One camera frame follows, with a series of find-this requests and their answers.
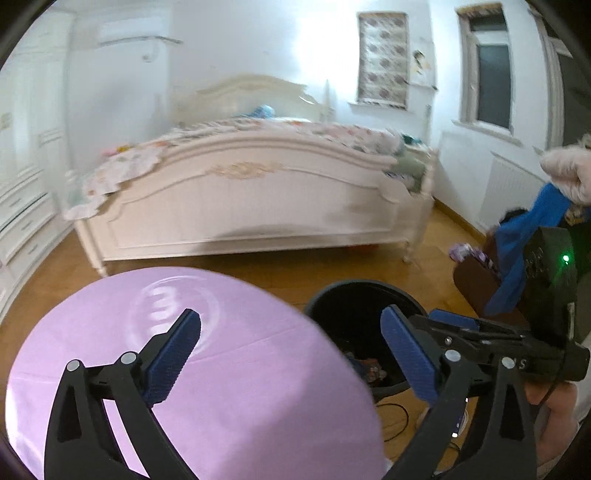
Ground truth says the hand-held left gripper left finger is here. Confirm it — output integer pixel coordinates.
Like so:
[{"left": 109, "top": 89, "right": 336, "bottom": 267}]
[{"left": 44, "top": 308, "right": 202, "bottom": 480}]

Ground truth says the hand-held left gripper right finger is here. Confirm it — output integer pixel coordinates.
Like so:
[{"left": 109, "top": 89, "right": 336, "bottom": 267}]
[{"left": 380, "top": 304, "right": 542, "bottom": 480}]

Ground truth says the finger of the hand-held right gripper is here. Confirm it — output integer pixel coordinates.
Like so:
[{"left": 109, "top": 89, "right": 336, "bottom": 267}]
[
  {"left": 409, "top": 315, "right": 531, "bottom": 365},
  {"left": 428, "top": 309, "right": 532, "bottom": 340}
]

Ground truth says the black trash bin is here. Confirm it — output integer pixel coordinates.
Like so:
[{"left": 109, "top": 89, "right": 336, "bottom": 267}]
[{"left": 302, "top": 279, "right": 430, "bottom": 402}]

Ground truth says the person's right hand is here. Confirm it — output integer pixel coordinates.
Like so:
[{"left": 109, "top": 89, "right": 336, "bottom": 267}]
[{"left": 524, "top": 376, "right": 579, "bottom": 467}]

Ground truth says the dark brown chair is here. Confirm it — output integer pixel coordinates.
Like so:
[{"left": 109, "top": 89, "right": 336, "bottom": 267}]
[{"left": 452, "top": 226, "right": 527, "bottom": 319}]

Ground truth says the blue cloth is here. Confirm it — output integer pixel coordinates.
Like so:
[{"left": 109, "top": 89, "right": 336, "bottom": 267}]
[{"left": 487, "top": 182, "right": 575, "bottom": 315}]

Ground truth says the purple patterned item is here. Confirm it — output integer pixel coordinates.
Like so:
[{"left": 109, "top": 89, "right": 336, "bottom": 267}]
[{"left": 449, "top": 242, "right": 502, "bottom": 273}]

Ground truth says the purple tablecloth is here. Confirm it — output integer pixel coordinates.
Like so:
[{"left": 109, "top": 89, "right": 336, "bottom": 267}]
[{"left": 4, "top": 267, "right": 386, "bottom": 480}]

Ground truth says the white radiator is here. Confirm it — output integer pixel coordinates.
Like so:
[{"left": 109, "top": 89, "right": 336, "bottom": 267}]
[{"left": 478, "top": 152, "right": 546, "bottom": 227}]

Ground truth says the pale crumpled cloth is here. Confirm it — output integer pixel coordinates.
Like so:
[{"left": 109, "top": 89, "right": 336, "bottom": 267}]
[{"left": 539, "top": 134, "right": 591, "bottom": 206}]

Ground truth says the grey green pillow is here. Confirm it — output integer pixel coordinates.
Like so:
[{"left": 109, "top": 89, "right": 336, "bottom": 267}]
[{"left": 394, "top": 154, "right": 428, "bottom": 192}]

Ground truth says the cream carved bed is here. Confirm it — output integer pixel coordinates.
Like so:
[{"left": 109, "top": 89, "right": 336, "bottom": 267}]
[{"left": 65, "top": 74, "right": 437, "bottom": 278}]

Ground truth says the floral quilt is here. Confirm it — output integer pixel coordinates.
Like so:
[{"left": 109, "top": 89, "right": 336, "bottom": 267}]
[{"left": 62, "top": 115, "right": 407, "bottom": 222}]

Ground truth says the white framed balcony door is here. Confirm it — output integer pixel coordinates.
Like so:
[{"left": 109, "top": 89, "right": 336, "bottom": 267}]
[{"left": 531, "top": 2, "right": 591, "bottom": 153}]

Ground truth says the white wardrobe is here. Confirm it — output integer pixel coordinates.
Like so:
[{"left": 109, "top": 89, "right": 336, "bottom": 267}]
[{"left": 0, "top": 9, "right": 77, "bottom": 319}]

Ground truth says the white framed window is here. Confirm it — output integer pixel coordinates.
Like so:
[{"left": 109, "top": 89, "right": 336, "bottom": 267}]
[{"left": 455, "top": 4, "right": 522, "bottom": 139}]

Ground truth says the floral window blind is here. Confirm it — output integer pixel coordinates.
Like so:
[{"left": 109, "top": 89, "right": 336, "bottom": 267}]
[{"left": 358, "top": 11, "right": 411, "bottom": 112}]

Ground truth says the white air conditioner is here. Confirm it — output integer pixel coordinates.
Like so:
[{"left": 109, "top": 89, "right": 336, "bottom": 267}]
[{"left": 98, "top": 21, "right": 169, "bottom": 47}]

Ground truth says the black floor cable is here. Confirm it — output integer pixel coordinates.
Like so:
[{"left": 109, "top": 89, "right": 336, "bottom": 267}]
[{"left": 376, "top": 402, "right": 462, "bottom": 457}]

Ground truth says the small wall picture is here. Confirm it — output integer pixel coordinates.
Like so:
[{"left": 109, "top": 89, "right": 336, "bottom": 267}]
[{"left": 411, "top": 48, "right": 437, "bottom": 88}]

